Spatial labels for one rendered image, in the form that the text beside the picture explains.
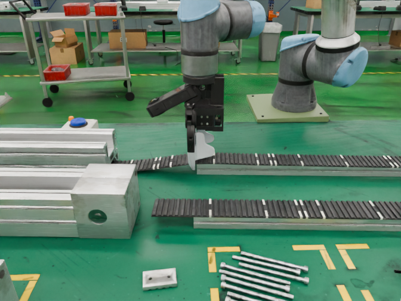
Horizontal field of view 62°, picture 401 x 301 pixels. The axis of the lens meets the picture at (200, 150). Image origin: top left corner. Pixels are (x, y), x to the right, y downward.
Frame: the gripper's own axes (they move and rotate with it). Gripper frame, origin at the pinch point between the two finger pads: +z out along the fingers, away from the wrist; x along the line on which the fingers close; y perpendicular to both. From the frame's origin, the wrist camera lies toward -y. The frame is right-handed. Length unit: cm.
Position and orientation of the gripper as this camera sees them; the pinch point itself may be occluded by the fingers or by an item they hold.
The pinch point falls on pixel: (191, 159)
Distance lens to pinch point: 78.4
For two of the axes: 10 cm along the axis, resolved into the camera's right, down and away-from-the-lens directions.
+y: 10.0, 0.1, -0.2
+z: 0.0, 8.9, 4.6
